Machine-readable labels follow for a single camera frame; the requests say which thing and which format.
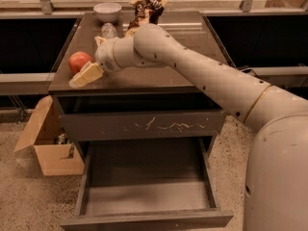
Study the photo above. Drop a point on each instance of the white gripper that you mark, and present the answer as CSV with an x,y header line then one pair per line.
x,y
105,54

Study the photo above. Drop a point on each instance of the red apple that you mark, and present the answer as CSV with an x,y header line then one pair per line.
x,y
77,60

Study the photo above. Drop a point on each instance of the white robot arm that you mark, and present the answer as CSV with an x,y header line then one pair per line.
x,y
276,182

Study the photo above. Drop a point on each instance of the dark grey drawer cabinet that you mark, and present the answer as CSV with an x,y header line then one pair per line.
x,y
128,91

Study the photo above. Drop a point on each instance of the closed middle drawer front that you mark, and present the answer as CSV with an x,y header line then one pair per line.
x,y
142,125

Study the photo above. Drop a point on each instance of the open bottom drawer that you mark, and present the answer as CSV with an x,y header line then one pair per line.
x,y
147,185

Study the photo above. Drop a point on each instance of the clear plastic water bottle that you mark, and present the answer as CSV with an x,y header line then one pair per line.
x,y
108,31

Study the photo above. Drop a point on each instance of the white bowl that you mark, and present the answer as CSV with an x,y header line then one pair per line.
x,y
107,12

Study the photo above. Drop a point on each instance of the brown chip bag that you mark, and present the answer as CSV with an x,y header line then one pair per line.
x,y
146,11

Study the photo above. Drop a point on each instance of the metal can in box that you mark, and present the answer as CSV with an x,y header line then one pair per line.
x,y
61,139

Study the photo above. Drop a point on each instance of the open cardboard box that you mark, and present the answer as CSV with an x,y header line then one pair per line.
x,y
43,133

